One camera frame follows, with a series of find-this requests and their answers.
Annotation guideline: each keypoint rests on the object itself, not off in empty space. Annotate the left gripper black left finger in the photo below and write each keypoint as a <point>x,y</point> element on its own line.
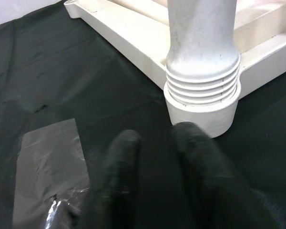
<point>119,179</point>

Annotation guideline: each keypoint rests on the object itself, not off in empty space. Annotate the white plastic table top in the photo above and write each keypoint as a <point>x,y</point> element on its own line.
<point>133,31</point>

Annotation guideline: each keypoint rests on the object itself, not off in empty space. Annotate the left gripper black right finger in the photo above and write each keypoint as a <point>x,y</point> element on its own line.
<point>209,186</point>

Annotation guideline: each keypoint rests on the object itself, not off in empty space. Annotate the black plastic table cover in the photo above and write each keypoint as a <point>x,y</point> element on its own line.
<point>62,71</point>

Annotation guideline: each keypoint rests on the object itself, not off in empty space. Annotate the white plastic table leg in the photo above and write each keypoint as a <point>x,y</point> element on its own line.
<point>202,47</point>

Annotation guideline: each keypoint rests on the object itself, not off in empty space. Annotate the clear tape patch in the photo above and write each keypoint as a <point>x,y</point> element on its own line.
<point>50,162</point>

